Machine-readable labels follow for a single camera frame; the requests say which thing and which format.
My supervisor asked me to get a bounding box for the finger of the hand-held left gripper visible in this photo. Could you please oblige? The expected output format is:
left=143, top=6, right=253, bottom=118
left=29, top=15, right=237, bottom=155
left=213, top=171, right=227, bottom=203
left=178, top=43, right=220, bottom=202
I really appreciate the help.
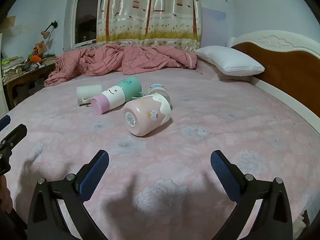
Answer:
left=0, top=124, right=27, bottom=176
left=0, top=115, right=12, bottom=132

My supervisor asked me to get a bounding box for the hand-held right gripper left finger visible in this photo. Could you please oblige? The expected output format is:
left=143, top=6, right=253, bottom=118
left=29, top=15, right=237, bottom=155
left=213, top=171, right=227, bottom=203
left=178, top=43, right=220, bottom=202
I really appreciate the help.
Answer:
left=27, top=149, right=110, bottom=240

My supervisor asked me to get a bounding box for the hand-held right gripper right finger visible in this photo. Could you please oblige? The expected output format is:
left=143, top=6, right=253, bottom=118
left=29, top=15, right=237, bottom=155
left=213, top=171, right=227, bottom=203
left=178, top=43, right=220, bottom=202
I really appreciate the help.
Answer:
left=210, top=150, right=293, bottom=240

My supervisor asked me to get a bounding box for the pink mug with white drip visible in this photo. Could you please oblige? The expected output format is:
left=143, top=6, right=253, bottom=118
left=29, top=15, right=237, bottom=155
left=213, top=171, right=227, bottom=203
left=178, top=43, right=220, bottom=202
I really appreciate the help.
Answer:
left=122, top=93, right=172, bottom=137

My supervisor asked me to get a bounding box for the person's left forearm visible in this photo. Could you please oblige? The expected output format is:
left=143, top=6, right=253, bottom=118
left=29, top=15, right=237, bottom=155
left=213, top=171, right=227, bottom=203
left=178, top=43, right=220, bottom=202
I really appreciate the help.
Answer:
left=0, top=175, right=13, bottom=214

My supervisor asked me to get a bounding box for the pink white face cup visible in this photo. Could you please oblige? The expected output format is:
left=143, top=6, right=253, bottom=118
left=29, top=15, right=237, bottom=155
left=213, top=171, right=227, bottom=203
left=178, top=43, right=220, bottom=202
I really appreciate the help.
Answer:
left=90, top=85, right=125, bottom=115

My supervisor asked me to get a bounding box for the green cup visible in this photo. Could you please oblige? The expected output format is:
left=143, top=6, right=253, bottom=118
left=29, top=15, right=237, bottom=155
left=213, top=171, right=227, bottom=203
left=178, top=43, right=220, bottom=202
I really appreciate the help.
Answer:
left=116, top=77, right=145, bottom=103

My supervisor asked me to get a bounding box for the pink floral bed sheet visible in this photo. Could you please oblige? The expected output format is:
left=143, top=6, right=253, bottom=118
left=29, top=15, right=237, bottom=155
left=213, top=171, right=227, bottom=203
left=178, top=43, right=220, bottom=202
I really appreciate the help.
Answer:
left=7, top=62, right=320, bottom=240

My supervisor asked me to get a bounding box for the wooden desk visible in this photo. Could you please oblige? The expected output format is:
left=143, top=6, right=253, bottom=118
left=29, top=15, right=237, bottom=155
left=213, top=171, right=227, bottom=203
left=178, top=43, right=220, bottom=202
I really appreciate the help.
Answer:
left=4, top=64, right=57, bottom=109

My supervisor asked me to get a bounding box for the pile of books and papers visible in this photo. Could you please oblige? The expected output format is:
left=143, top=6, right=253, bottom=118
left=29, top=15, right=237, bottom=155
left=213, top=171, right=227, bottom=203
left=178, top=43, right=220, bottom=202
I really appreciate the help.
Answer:
left=0, top=54, right=57, bottom=83

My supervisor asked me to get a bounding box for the clear glass jar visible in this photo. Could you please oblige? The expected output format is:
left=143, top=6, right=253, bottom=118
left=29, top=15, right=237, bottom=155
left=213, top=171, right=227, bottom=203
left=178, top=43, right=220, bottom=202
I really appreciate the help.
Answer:
left=146, top=84, right=172, bottom=107

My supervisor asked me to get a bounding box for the white pillow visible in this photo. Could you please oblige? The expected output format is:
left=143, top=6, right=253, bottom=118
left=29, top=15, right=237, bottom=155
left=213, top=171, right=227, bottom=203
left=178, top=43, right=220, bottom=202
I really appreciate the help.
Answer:
left=194, top=46, right=265, bottom=76

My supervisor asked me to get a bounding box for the pink checked quilt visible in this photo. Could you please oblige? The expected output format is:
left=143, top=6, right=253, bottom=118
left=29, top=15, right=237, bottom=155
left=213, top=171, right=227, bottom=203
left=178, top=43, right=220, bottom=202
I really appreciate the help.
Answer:
left=44, top=44, right=198, bottom=87

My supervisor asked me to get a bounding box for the white wooden bed headboard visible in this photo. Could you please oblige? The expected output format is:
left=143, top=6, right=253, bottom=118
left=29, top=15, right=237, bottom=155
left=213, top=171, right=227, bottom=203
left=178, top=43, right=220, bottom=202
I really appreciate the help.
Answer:
left=226, top=30, right=320, bottom=130

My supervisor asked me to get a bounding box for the white framed window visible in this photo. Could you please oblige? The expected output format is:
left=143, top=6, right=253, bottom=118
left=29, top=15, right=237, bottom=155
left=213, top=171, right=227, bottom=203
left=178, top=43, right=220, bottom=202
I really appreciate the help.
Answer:
left=71, top=0, right=107, bottom=49

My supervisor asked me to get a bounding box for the tree print curtain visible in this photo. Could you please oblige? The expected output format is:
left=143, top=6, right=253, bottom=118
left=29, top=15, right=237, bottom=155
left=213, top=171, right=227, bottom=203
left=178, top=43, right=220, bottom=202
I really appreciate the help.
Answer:
left=96, top=0, right=202, bottom=50

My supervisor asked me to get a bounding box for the wall mounted lamp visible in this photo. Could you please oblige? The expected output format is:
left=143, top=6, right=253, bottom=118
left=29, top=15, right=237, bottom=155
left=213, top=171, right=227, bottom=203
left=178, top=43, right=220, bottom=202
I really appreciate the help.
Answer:
left=41, top=21, right=59, bottom=40

